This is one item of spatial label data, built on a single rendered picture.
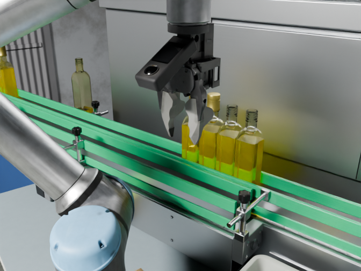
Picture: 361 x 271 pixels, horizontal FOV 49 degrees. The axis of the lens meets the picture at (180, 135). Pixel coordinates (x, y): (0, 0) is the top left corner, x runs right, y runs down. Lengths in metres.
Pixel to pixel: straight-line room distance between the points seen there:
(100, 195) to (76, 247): 0.15
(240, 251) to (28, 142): 0.54
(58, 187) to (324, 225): 0.59
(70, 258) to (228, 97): 0.69
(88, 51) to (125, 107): 2.03
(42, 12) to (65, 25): 2.86
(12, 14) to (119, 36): 0.92
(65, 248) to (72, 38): 2.89
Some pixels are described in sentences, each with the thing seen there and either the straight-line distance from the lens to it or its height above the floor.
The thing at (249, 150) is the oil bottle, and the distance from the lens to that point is 1.00.
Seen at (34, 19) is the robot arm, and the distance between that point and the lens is 0.58.
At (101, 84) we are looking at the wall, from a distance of 3.63.
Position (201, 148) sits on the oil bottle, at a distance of 1.09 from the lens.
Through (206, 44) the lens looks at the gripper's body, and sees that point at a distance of 0.72.
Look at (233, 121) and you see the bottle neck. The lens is 1.03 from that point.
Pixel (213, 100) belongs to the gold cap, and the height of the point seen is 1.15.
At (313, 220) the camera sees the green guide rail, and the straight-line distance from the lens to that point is 0.98.
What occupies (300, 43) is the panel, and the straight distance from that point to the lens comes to 1.04.
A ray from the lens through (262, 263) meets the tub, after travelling 1.00.
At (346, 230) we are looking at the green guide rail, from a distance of 0.96.
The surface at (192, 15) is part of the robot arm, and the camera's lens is 0.66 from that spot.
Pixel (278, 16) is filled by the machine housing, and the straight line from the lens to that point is 1.07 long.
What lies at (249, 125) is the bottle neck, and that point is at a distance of 1.00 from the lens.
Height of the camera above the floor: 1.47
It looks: 23 degrees down
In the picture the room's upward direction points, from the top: straight up
